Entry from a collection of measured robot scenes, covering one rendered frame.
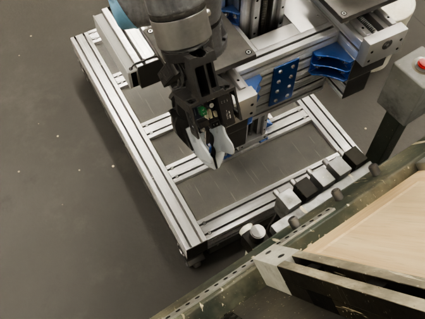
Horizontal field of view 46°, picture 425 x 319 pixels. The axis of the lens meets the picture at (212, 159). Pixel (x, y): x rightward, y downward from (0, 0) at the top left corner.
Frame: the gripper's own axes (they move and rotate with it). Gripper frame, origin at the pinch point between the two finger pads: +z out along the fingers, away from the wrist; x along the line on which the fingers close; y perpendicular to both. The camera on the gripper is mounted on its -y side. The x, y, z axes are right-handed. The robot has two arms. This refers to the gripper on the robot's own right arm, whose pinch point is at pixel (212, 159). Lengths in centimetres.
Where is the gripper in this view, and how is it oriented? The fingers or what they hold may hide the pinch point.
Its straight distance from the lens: 79.1
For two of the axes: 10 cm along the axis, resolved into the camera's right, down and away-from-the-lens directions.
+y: 4.2, 4.1, -8.1
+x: 8.8, -4.0, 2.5
